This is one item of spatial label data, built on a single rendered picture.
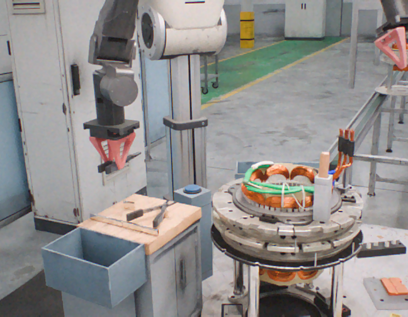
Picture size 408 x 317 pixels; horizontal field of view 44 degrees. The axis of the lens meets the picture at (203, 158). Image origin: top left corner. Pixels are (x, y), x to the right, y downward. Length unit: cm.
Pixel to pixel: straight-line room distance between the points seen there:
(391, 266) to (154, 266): 75
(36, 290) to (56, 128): 98
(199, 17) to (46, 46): 189
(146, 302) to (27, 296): 191
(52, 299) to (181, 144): 161
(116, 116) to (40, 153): 240
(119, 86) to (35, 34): 230
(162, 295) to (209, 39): 70
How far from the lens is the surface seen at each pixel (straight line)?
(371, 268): 152
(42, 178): 348
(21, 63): 335
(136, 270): 101
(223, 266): 148
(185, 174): 150
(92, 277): 97
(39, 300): 289
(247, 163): 145
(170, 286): 113
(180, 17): 137
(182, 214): 111
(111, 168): 106
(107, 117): 103
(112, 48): 101
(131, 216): 107
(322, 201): 100
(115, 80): 95
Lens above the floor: 152
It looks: 18 degrees down
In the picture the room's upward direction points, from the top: 2 degrees counter-clockwise
